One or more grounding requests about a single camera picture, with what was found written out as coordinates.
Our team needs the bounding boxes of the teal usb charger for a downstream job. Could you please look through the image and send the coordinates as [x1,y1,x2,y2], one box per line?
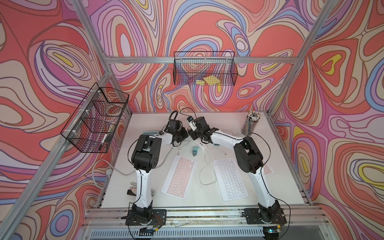
[192,147,199,156]

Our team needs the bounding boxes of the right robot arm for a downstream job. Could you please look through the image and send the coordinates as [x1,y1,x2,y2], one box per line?
[187,116,287,225]

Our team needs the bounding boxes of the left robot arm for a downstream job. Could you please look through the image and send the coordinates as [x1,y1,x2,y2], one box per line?
[127,119,187,224]

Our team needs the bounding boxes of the pink keyboard left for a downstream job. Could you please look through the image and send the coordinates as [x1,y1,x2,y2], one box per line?
[161,156,197,200]

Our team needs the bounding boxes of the white keyboard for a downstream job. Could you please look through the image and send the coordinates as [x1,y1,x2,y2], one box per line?
[213,158,249,202]

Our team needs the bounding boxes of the white power strip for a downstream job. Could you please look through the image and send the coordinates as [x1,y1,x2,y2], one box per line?
[194,138,207,151]

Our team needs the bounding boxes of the grey calculator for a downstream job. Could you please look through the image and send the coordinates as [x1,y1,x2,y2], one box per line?
[143,130,159,136]

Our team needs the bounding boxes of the yellow sticky notes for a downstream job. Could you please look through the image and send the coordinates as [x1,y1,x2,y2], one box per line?
[196,75,221,86]

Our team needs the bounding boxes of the pencil holder cup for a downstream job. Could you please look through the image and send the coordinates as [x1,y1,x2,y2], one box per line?
[242,111,261,135]

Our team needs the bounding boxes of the silver stapler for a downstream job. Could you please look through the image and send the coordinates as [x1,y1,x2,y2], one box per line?
[127,182,156,197]

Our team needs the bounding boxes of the black wire basket back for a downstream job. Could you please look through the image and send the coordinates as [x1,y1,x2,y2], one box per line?
[173,50,238,86]

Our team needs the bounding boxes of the black wire basket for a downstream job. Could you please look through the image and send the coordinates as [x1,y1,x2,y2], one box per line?
[173,50,238,86]
[61,83,129,153]

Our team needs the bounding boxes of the white power strip cord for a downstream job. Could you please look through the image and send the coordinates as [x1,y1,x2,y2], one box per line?
[91,143,175,190]

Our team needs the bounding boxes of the black wire basket left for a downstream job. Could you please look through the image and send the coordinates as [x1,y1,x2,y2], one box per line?
[61,83,129,153]

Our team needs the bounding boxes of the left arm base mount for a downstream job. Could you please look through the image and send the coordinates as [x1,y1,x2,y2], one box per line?
[122,209,167,227]

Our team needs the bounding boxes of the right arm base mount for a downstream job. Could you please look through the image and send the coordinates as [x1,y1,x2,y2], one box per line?
[241,208,288,226]

